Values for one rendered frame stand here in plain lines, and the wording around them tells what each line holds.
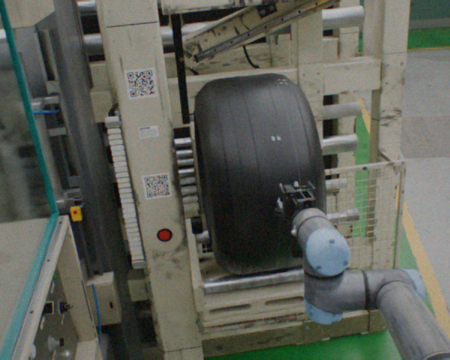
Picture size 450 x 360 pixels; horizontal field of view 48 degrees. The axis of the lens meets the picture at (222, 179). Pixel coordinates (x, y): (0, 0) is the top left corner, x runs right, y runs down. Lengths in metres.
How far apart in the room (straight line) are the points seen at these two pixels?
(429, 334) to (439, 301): 2.18
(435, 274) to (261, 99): 2.07
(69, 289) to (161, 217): 0.33
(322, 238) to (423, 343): 0.25
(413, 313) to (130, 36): 0.88
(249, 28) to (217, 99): 0.45
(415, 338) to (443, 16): 10.10
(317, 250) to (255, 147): 0.41
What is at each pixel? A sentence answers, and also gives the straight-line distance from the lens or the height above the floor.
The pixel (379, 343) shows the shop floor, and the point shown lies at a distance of 2.69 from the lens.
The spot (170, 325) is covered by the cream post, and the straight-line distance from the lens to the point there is 1.69.
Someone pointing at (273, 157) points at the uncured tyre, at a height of 1.33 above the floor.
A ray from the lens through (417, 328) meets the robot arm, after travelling 0.83.
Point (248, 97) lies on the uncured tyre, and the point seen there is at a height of 1.45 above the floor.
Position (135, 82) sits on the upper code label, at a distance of 1.32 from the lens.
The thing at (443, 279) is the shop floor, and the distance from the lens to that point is 3.15.
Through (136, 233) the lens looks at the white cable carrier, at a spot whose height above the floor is 1.07.
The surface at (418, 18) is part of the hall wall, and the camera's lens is 10.67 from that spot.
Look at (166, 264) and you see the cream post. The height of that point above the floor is 0.96.
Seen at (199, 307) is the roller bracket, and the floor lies 0.88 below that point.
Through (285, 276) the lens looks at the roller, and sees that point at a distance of 1.54.
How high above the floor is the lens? 1.82
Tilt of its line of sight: 25 degrees down
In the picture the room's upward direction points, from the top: 5 degrees counter-clockwise
